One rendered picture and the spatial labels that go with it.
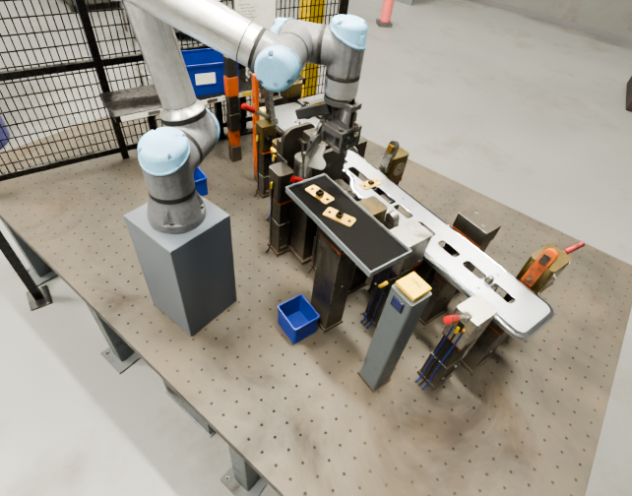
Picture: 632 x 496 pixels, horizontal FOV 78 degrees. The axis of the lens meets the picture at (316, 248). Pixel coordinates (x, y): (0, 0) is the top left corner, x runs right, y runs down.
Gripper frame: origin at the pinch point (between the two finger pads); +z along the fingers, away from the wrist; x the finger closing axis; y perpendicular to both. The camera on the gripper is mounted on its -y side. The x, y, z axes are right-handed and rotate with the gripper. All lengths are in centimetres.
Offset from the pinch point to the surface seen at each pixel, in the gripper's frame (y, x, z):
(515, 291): 53, 29, 26
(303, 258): -12, 10, 53
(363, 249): 21.8, -6.8, 9.6
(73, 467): -34, -91, 125
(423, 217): 17.0, 35.1, 25.6
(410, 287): 36.6, -7.8, 9.6
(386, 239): 23.3, 0.4, 9.6
